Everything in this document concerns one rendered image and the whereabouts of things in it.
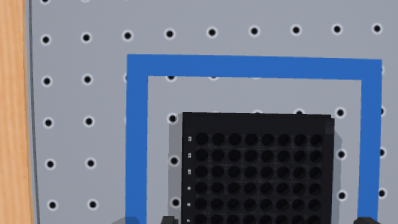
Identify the black well plate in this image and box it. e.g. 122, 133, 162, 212
181, 112, 335, 224

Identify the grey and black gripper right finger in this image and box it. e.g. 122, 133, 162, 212
353, 217, 380, 224

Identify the blue tape outline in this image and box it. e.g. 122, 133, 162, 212
125, 54, 382, 224

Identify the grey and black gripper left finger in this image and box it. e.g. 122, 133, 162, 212
161, 216, 179, 224

